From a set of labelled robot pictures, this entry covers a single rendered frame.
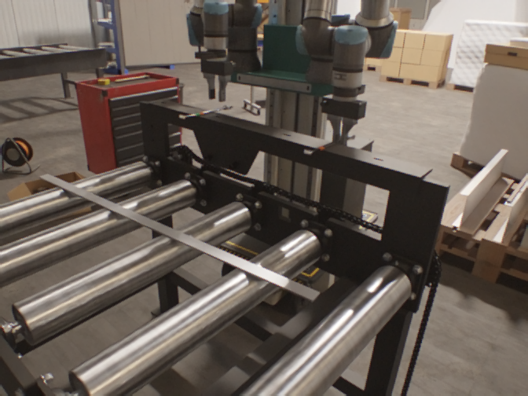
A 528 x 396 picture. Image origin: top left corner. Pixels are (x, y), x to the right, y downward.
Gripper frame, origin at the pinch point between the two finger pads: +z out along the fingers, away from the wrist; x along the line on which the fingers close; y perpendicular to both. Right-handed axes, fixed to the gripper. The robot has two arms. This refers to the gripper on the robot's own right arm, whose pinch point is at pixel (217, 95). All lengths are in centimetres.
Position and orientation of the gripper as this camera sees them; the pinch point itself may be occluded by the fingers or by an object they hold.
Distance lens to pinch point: 169.9
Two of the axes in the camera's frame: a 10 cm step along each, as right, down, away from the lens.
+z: -0.2, 8.9, 4.5
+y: 6.7, -3.3, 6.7
